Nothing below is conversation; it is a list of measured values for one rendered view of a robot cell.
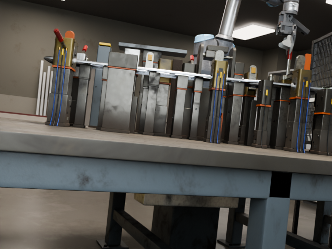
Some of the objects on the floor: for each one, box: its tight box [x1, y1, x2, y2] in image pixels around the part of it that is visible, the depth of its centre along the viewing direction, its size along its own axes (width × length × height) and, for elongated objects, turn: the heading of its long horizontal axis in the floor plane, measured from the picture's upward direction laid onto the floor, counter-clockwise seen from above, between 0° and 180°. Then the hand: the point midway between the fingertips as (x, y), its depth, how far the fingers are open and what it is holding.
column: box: [151, 206, 220, 249], centre depth 250 cm, size 31×31×66 cm
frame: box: [0, 151, 332, 249], centre depth 199 cm, size 256×161×66 cm
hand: (289, 52), depth 210 cm, fingers open, 3 cm apart
